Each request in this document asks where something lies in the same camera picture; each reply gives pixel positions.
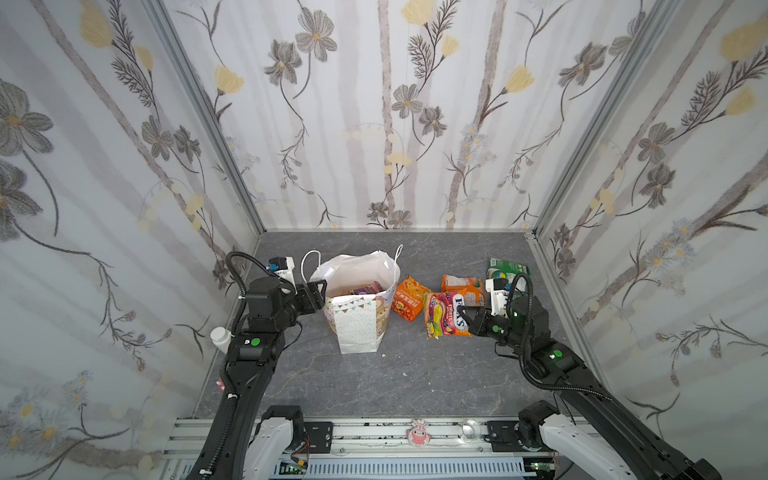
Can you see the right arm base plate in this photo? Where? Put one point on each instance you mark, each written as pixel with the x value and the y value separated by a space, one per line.
pixel 512 436

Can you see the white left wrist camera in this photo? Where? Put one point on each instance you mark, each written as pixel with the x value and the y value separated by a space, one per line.
pixel 283 267

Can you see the green snack packet upper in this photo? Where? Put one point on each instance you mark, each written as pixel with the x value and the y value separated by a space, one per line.
pixel 501 272

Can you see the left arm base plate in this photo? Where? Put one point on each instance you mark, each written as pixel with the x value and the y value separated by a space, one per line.
pixel 293 436

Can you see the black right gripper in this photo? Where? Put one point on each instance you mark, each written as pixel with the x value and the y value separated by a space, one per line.
pixel 480 320

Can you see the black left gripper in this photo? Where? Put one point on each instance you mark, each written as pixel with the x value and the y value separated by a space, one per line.
pixel 309 297

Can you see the white cartoon paper bag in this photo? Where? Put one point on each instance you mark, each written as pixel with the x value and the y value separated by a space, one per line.
pixel 359 321

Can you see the orange snack packet back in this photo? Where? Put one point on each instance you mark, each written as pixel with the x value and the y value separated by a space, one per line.
pixel 469 287

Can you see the white cup at left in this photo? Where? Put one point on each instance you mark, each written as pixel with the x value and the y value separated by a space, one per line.
pixel 221 338

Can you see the orange red snack packet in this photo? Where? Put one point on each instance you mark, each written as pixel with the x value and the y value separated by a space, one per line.
pixel 408 300

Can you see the white slotted cable duct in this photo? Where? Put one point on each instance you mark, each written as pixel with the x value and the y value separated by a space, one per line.
pixel 407 468

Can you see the purple Fox's candy bag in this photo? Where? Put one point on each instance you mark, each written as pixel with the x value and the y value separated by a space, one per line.
pixel 370 289

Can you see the aluminium front rail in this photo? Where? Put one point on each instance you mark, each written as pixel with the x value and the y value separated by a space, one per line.
pixel 393 436

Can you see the orange green Fox's candy bag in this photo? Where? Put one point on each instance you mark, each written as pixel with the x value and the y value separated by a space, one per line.
pixel 441 314

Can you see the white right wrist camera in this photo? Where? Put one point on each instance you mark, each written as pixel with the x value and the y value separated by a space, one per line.
pixel 498 291

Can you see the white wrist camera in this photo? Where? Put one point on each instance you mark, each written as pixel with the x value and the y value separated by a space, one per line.
pixel 283 267
pixel 498 291

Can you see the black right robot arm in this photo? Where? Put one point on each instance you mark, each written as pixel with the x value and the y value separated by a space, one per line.
pixel 623 446

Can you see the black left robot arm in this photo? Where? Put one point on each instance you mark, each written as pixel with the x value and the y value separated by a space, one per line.
pixel 242 443

